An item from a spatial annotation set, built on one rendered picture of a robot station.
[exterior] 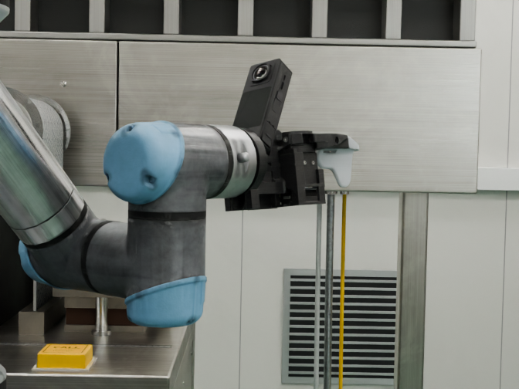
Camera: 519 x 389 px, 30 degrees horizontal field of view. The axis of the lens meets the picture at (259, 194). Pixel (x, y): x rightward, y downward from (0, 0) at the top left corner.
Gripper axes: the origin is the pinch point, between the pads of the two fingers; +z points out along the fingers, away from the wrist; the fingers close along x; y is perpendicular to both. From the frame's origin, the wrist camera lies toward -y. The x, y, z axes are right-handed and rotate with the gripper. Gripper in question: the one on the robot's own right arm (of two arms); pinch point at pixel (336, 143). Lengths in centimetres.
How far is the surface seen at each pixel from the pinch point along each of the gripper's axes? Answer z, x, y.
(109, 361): 4, -47, 27
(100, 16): 40, -80, -37
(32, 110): 9, -67, -14
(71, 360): -4, -46, 26
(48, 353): -6, -49, 25
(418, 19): 86, -32, -32
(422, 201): 95, -40, 6
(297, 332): 255, -194, 58
